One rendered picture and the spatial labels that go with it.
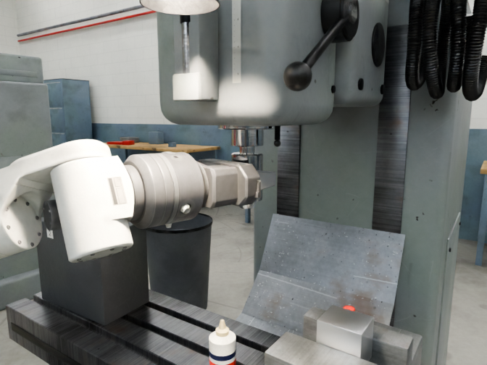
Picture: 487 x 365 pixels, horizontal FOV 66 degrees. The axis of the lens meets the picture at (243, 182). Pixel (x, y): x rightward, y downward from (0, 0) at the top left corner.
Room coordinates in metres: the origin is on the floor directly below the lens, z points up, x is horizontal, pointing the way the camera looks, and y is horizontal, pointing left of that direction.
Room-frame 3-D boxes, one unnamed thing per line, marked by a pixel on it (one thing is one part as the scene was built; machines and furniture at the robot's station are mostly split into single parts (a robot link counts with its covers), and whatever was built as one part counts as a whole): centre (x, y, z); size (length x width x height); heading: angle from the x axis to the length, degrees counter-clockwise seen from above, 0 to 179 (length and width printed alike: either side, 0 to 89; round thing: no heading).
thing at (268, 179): (0.53, -0.03, 1.23); 0.06 x 0.02 x 0.03; 132
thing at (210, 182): (0.49, 0.06, 1.23); 0.13 x 0.12 x 0.10; 42
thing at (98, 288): (0.79, 0.33, 1.02); 0.22 x 0.12 x 0.20; 58
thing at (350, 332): (0.47, -0.14, 1.03); 0.06 x 0.05 x 0.06; 55
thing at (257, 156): (0.55, -0.01, 1.26); 0.05 x 0.05 x 0.01
